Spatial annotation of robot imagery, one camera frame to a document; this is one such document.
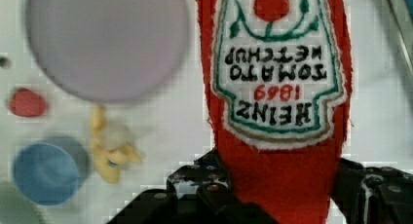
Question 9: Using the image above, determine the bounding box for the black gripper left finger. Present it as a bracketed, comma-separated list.
[107, 149, 279, 224]

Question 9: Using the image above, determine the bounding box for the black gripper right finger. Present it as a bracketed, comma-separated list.
[331, 159, 413, 224]

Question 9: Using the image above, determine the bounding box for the red plush ketchup bottle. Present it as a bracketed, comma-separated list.
[197, 0, 353, 224]

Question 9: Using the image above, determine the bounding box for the lilac round plate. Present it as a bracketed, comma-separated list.
[24, 0, 190, 102]

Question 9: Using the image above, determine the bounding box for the yellow peeled banana toy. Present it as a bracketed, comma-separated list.
[90, 105, 142, 184]

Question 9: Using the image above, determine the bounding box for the blue round bowl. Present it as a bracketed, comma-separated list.
[12, 135, 91, 206]

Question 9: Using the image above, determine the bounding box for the red toy strawberry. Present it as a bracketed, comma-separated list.
[9, 88, 48, 118]

